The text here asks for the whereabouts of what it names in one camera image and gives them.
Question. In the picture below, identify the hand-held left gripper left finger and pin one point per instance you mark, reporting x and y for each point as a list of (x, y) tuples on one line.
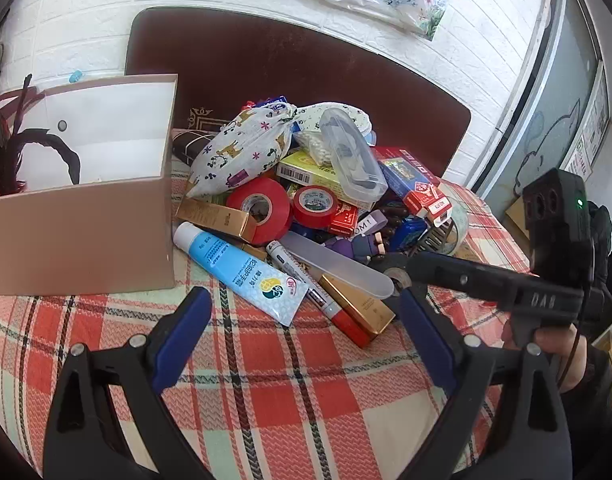
[(183, 340)]

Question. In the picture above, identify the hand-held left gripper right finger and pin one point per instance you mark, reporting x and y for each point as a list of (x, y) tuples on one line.
[(428, 340)]

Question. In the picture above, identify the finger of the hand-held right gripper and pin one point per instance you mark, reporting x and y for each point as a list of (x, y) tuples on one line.
[(461, 272)]

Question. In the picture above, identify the black tape roll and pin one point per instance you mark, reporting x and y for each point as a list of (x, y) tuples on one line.
[(396, 267)]

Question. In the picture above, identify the brown gift box white interior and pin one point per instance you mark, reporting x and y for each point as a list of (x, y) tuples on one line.
[(80, 240)]

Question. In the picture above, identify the dark feather plant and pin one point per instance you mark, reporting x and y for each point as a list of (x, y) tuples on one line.
[(5, 170)]

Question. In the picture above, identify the person's right forearm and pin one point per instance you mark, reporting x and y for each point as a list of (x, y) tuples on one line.
[(598, 400)]

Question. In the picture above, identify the person's right hand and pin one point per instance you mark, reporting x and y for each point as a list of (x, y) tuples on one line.
[(553, 346)]

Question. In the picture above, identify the black plastic drain cover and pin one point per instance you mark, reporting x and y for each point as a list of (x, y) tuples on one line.
[(436, 241)]

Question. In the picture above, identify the dark cloth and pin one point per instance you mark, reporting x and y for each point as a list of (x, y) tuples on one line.
[(608, 240)]

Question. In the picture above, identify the clear tape roll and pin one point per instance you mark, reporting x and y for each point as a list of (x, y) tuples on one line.
[(458, 220)]

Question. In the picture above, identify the red card box with hang tag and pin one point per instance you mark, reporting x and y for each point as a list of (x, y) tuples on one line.
[(428, 200)]

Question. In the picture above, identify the long gold carton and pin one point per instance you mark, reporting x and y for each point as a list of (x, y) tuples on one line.
[(356, 305)]

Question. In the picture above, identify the blue and white cream tube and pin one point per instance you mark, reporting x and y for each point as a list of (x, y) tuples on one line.
[(235, 270)]

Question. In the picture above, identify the purple toy figure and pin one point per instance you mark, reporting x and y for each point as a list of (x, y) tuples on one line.
[(358, 246)]

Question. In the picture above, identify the red plaid blanket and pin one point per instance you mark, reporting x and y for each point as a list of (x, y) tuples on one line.
[(286, 385)]

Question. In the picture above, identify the frosted plastic case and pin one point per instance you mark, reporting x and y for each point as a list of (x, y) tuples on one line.
[(336, 265)]

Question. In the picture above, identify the glass door with cat decal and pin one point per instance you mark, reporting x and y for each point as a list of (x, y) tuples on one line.
[(551, 110)]

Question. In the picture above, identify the small red card box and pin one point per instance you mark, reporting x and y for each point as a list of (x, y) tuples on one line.
[(345, 217)]

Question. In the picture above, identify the short gold carton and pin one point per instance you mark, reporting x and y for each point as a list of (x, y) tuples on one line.
[(210, 212)]

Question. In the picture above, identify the white marker red cap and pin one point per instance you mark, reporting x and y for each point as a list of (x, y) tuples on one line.
[(306, 285)]

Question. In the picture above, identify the clear plastic case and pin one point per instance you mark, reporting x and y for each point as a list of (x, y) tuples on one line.
[(353, 160)]

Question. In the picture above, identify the small red tape roll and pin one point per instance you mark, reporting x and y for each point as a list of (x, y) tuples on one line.
[(313, 206)]

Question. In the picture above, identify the large red tape roll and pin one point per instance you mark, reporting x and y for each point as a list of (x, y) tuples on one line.
[(266, 200)]

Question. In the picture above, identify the yellow medicine box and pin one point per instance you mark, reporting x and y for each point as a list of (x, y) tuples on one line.
[(306, 172)]

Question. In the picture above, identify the white dotted fabric pouch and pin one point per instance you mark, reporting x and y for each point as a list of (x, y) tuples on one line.
[(358, 117)]

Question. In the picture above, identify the bag of white beads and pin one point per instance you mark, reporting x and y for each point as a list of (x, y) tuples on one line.
[(316, 147)]

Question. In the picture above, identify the dark brown ribboned box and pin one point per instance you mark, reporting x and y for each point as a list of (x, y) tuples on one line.
[(193, 147)]

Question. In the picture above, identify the blue and red packet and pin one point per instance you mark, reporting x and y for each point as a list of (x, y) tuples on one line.
[(266, 101)]

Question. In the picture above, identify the dark brown headboard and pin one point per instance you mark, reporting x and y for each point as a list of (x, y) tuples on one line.
[(266, 55)]

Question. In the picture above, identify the wall notice sheet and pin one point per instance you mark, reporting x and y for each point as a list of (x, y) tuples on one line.
[(588, 130)]

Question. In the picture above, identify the blue wall sticker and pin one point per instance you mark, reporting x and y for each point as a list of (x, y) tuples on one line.
[(74, 77)]

